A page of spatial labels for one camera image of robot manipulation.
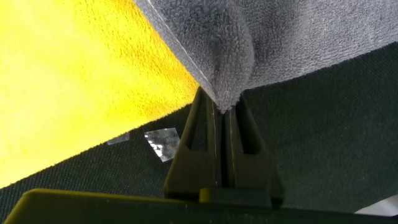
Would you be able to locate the tiny clear tape piece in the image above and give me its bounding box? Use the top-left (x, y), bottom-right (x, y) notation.
top-left (107, 132), bottom-right (131, 146)

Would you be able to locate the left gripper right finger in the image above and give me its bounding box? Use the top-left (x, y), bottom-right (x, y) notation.
top-left (222, 95), bottom-right (285, 208)

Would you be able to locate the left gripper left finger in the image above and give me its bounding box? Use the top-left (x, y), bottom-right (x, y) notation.
top-left (164, 86), bottom-right (223, 200)

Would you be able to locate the yellow towel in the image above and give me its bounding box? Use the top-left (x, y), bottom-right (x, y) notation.
top-left (0, 0), bottom-right (200, 189)

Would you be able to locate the large clear tape piece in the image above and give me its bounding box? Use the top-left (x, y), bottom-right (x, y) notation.
top-left (144, 127), bottom-right (181, 163)

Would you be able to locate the grey towel with orange marks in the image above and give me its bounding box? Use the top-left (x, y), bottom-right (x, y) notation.
top-left (134, 0), bottom-right (398, 113)

